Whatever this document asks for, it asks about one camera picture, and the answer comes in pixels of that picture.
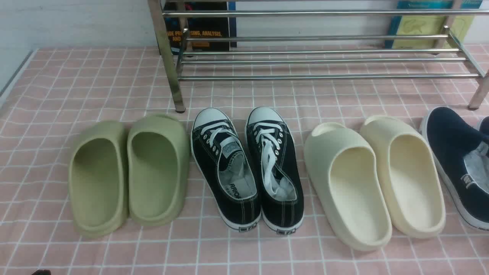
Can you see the black image processing book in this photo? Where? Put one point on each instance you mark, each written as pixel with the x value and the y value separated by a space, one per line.
pixel 201 27

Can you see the green foam slipper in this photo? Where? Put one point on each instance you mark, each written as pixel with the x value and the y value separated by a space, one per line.
pixel 98 179
pixel 158 150

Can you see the right green foam slipper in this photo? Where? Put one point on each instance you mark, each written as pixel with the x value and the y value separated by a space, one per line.
pixel 158 150

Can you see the navy slip-on shoe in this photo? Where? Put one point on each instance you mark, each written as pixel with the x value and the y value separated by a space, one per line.
pixel 461 155
pixel 483 125

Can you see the right black canvas sneaker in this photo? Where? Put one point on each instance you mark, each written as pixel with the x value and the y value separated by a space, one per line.
pixel 272 152

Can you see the left cream foam slipper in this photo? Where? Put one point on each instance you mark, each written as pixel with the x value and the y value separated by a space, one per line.
pixel 342 167

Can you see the cream foam slipper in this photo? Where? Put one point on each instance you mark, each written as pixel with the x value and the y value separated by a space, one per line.
pixel 407 175
pixel 342 167

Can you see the black canvas sneaker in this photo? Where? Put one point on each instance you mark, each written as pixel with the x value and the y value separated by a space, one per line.
pixel 272 152
pixel 221 158

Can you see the left green foam slipper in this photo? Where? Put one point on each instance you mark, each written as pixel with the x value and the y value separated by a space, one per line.
pixel 98 179

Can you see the teal and yellow book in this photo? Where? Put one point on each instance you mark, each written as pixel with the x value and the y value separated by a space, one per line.
pixel 424 25

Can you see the silver metal shoe rack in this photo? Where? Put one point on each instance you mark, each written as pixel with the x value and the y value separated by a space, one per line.
pixel 448 49

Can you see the left black canvas sneaker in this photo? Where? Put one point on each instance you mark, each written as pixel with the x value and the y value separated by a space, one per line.
pixel 221 158

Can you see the right cream foam slipper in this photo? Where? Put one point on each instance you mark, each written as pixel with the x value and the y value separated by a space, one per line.
pixel 407 175

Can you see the pink checkered tablecloth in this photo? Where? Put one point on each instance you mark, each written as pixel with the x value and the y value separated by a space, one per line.
pixel 61 91

